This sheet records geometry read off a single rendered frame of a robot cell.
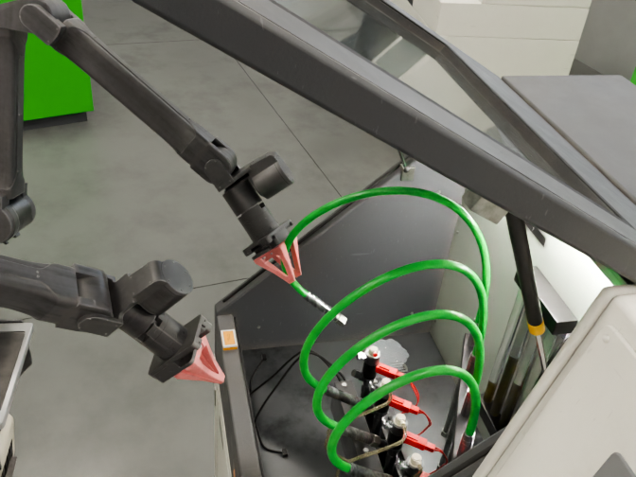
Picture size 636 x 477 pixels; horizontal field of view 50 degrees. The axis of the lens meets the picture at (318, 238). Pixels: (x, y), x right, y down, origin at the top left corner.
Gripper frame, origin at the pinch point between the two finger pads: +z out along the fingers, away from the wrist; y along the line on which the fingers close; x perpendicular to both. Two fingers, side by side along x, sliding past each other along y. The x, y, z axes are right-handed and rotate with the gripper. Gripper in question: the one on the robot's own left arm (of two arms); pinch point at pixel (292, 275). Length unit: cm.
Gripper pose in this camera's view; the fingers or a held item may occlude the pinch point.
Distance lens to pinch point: 127.0
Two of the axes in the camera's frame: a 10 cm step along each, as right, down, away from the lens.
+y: 3.7, -3.4, 8.6
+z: 5.4, 8.4, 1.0
